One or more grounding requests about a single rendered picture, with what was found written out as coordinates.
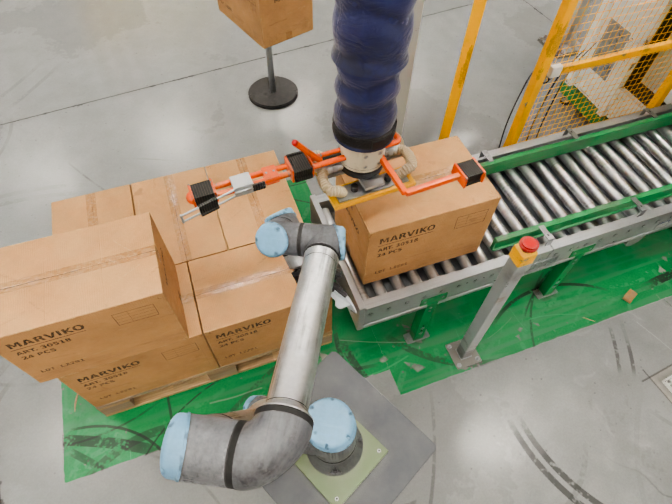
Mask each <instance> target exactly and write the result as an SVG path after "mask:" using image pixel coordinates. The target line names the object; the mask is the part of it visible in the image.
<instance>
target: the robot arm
mask: <svg viewBox="0 0 672 504"><path fill-rule="evenodd" d="M264 221H265V223H264V224H262V225H261V226H260V228H259V229H258V230H257V232H256V235H255V243H256V246H257V248H258V250H259V251H260V252H261V253H262V254H263V255H265V256H267V257H279V256H281V255H283V258H284V259H285V261H286V263H287V265H288V267H289V269H294V271H293V272H292V273H291V274H292V276H293V278H294V279H295V281H296V283H297V287H296V290H295V294H294V298H293V301H292V305H291V309H290V313H289V316H288V320H287V324H286V328H285V331H284V335H283V339H282V343H281V346H280V350H279V354H278V357H277V361H276V365H275V369H274V372H273V376H272V380H271V384H270V387H269V391H268V395H267V396H263V395H253V396H250V397H249V398H248V399H247V400H246V402H245V403H244V405H243V410H239V411H233V412H227V413H214V414H208V415H201V414H192V413H191V412H188V413H177V414H176V415H175V416H174V417H173V418H172V419H171V421H170V423H169V425H168V427H167V430H166V432H165V435H164V439H163V443H162V447H161V453H160V471H161V474H162V476H163V477H164V478H166V479H169V480H174V481H175V482H179V481H180V482H187V483H194V484H201V485H207V486H214V487H221V488H228V489H234V490H238V491H248V490H253V489H256V488H259V487H262V486H264V485H266V484H269V483H270V482H272V481H274V480H275V479H277V478H278V477H280V476H281V475H283V474H284V473H285V472H286V471H287V470H288V469H290V468H291V467H292V466H293V465H294V464H295V463H296V461H297V460H298V459H299V458H300V457H301V456H302V454H307V456H308V459H309V461H310V463H311V464H312V466H313V467H314V468H315V469H316V470H317V471H319V472H320V473H322V474H324V475H327V476H341V475H344V474H346V473H348V472H350V471H351V470H352V469H354V468H355V466H356V465H357V464H358V462H359V461H360V458H361V456H362V452H363V439H362V435H361V432H360V430H359V429H358V427H357V426H356V420H355V417H354V415H353V413H352V411H351V410H350V408H349V407H348V406H347V405H346V404H345V403H344V402H342V401H341V400H339V399H336V398H322V399H319V400H317V401H315V402H310V400H311V395H312V390H313V385H314V380H315V375H316V369H317V364H318V359H319V354H320V349H321V344H322V339H323V334H324V329H325V324H326V318H327V313H328V308H329V303H330V298H333V299H334V300H335V306H336V307H337V308H338V309H343V308H345V307H348V308H349V309H350V310H351V311H352V312H353V313H355V314H356V313H357V311H356V309H355V307H354V305H353V303H352V301H351V300H350V298H349V297H348V294H347V293H346V292H345V291H344V289H343V288H342V287H341V286H340V285H339V284H338V283H336V282H334V280H336V279H338V278H339V277H341V269H337V265H338V262H339V260H340V261H341V260H344V259H345V252H346V230H345V228H344V227H343V226H338V225H334V224H332V225H327V224H313V223H302V222H299V220H298V218H297V215H296V213H295V212H294V211H293V209H292V208H290V207H288V208H285V209H282V210H280V211H278V212H276V213H274V214H272V215H270V216H268V217H267V218H266V219H265V220H264Z"/></svg>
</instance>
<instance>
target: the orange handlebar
mask: <svg viewBox="0 0 672 504"><path fill-rule="evenodd" d="M394 139H395V140H392V142H391V143H390V144H389V145H388V146H387V147H385V148H388V147H392V146H395V145H398V144H400V142H401V136H400V135H399V134H398V133H395V135H394ZM339 152H340V153H341V151H340V147H339V148H336V149H332V150H329V151H325V152H322V153H318V154H317V155H318V156H320V157H321V158H323V157H326V156H329V155H332V154H335V153H339ZM345 160H346V157H345V155H340V156H337V157H333V158H330V159H327V160H323V161H320V162H316V163H313V164H314V169H318V168H321V167H325V166H328V165H331V164H335V163H338V162H341V161H345ZM380 163H381V165H382V166H383V168H384V169H385V171H386V172H387V174H388V175H389V177H390V178H391V180H392V181H393V183H394V184H395V186H396V187H397V189H398V190H399V192H400V193H401V195H406V197H408V196H411V195H414V194H417V193H420V192H423V191H426V190H429V189H432V188H435V187H439V186H442V185H445V184H448V183H451V182H454V181H457V180H460V177H461V175H460V174H459V173H458V172H457V173H454V174H451V175H448V176H445V177H442V178H439V179H436V180H432V181H429V182H426V183H423V184H420V185H417V186H414V187H411V188H408V189H407V188H406V187H405V185H404V184H403V183H402V181H401V180H400V178H399V177H398V175H397V174H396V172H395V171H394V169H393V168H392V166H391V165H390V163H389V162H388V161H387V159H386V158H385V156H384V155H383V156H382V158H381V159H380ZM285 169H288V168H287V164H286V163H284V164H280V165H277V166H274V164H273V165H270V166H266V167H263V168H261V170H260V171H256V172H253V173H249V175H250V177H251V179H254V178H258V177H261V176H263V178H262V179H259V180H255V181H252V182H253V184H254V183H257V182H261V181H265V184H266V185H271V184H274V183H277V182H280V180H281V179H284V178H287V177H291V172H290V170H289V171H286V172H282V173H279V174H278V171H282V170H285ZM230 185H231V182H230V179H228V180H225V181H221V182H218V183H215V184H214V187H215V189H216V190H217V189H220V188H224V187H227V186H230ZM231 190H233V187H231V188H228V189H224V190H221V191H218V192H217V195H218V197H219V196H221V195H223V194H225V193H227V192H229V191H231ZM186 200H187V202H188V203H190V204H193V201H192V198H191V195H190V192H188V193H187V195H186ZM193 205H194V204H193Z"/></svg>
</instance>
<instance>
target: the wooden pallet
mask: <svg viewBox="0 0 672 504"><path fill-rule="evenodd" d="M329 343H332V331H330V332H327V333H324V334H323V339H322V344H321V346H323V345H326V344H329ZM279 350H280V348H277V349H274V350H271V351H268V352H265V353H262V354H259V355H256V356H253V357H250V358H247V359H244V360H241V361H237V362H234V363H231V364H228V365H225V366H222V367H220V365H219V368H216V369H213V370H210V371H207V372H204V373H201V374H198V375H194V376H191V377H188V378H185V379H182V380H179V381H176V382H173V383H170V384H167V385H164V386H161V387H158V388H154V389H151V390H148V391H145V392H142V393H139V394H136V395H133V396H130V397H127V398H124V399H121V400H118V401H115V402H111V403H108V404H105V405H102V406H99V407H96V409H97V410H99V411H100V412H102V413H103V414H104V415H106V416H107V417H108V416H111V415H114V414H117V413H120V412H123V411H126V410H129V409H132V408H135V407H138V406H141V405H144V404H147V403H150V402H153V401H156V400H159V399H162V398H165V397H168V396H171V395H174V394H177V393H180V392H183V391H186V390H189V389H193V388H196V387H199V386H202V385H205V384H208V383H211V382H214V381H217V380H220V379H223V378H226V377H229V376H232V375H235V374H238V373H241V372H244V371H247V370H250V369H253V368H256V367H259V366H262V365H265V364H268V363H271V362H274V361H277V357H278V354H279Z"/></svg>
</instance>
